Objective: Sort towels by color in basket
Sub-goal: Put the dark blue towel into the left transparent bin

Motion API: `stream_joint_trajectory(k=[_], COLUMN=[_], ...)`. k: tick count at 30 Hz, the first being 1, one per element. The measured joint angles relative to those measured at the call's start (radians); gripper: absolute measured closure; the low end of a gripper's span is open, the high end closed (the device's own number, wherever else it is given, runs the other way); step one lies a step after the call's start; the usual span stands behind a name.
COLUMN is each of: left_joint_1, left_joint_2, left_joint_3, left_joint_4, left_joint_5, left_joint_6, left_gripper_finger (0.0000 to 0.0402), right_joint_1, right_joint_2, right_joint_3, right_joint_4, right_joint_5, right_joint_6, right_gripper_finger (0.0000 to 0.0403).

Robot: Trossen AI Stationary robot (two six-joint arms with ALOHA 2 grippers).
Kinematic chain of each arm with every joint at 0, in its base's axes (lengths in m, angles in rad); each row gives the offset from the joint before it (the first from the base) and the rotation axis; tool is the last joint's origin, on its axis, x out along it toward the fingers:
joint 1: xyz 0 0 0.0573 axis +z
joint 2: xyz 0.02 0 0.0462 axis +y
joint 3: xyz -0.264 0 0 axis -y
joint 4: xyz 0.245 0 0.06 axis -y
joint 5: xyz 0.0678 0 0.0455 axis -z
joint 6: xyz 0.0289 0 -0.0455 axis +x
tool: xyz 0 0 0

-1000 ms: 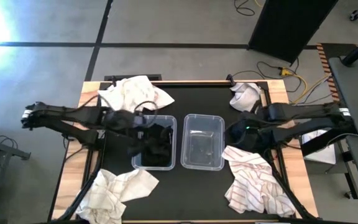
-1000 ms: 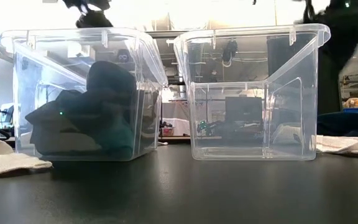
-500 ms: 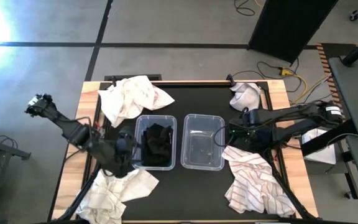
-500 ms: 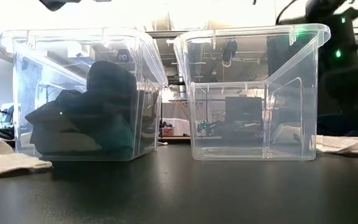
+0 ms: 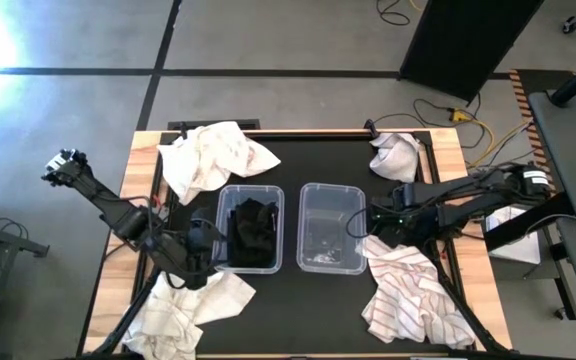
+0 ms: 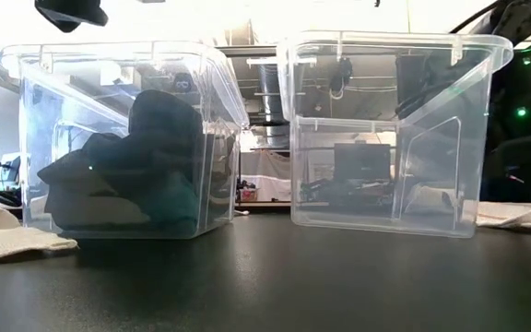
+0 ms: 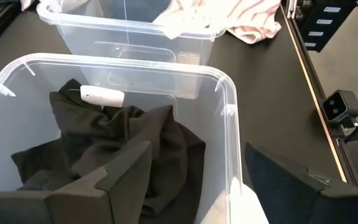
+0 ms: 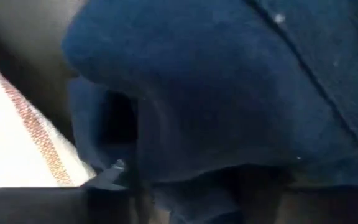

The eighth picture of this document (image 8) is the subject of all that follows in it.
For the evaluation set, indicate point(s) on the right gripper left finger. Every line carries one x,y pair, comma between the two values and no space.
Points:
113,199

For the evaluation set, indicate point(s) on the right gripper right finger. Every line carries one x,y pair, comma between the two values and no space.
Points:
263,199

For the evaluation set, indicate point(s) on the white red-striped towel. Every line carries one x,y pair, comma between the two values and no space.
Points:
11,149

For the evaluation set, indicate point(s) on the navy blue towel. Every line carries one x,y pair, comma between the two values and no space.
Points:
213,93

